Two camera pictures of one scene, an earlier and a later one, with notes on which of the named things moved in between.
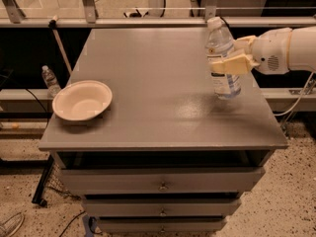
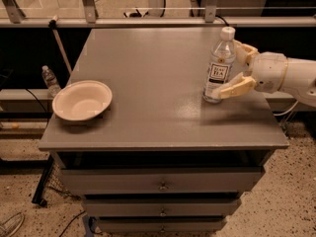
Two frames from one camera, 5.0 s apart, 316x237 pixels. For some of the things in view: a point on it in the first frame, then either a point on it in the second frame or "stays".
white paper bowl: [82, 100] stays
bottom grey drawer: [162, 224] stays
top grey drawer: [162, 180] stays
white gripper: [271, 51] to [269, 71]
